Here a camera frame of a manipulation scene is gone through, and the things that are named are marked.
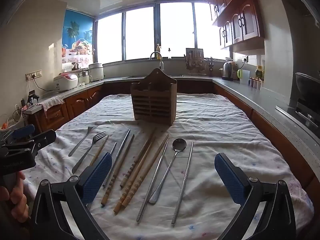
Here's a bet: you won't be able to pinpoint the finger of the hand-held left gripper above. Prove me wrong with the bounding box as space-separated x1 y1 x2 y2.
0 124 35 145
5 129 57 153

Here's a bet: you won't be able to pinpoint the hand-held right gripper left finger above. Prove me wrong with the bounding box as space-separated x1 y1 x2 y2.
30 152 113 240

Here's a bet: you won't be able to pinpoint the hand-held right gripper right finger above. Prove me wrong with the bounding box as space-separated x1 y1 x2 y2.
214 152 297 240

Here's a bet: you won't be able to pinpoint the metal fork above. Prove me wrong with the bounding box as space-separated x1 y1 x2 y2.
68 125 98 157
72 131 107 174

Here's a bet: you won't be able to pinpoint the wooden chopstick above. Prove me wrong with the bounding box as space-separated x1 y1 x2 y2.
101 134 135 205
121 134 170 208
113 136 156 214
119 127 157 188
89 135 110 167

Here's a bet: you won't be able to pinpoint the wooden utensil holder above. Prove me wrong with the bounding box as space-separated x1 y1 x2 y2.
130 68 178 127

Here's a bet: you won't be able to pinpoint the person's left hand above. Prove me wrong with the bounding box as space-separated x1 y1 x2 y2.
0 171 29 223

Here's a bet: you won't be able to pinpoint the lace cloth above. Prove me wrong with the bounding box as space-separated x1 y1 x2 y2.
40 95 65 113

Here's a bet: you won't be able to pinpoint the white floral cloth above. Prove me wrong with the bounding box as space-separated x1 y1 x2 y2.
22 94 314 240

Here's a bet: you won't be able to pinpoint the metal spoon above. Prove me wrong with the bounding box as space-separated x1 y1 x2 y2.
149 138 187 204

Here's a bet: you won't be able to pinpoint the white pink rice cooker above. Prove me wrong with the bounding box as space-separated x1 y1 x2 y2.
53 72 78 92

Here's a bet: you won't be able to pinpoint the white electric pot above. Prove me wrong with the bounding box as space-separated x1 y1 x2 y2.
89 62 105 82

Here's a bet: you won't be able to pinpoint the grey kitchen countertop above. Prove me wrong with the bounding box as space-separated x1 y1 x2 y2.
25 76 320 165

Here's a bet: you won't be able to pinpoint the spice jar set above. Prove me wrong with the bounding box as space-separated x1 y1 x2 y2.
249 77 262 90

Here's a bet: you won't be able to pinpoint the gas stove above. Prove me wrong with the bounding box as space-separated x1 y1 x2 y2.
276 97 320 132

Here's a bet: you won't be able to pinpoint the steel electric kettle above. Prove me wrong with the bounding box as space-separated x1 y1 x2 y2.
221 61 234 81

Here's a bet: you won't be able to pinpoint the black wok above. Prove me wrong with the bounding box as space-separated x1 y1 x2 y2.
295 72 320 100

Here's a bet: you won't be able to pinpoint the metal dish rack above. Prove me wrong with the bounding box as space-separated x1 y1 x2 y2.
185 48 208 76

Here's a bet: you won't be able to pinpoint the metal kitchen faucet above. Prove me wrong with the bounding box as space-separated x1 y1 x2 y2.
149 51 164 72

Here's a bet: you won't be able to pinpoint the kitchen window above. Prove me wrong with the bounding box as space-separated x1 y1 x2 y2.
94 1 233 64

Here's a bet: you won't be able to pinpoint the wooden upper cabinets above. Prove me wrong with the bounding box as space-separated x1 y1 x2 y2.
205 0 265 49

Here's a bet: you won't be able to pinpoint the black charger with cables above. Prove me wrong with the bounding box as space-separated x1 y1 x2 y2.
21 90 40 108

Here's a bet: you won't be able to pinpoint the long wall socket strip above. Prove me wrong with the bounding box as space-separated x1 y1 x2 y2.
25 70 42 81

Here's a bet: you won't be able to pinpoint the green-handled clear jug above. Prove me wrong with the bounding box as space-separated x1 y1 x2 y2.
237 69 250 84

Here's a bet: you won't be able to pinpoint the palm and fruit wall poster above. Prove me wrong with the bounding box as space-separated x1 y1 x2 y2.
61 9 94 67

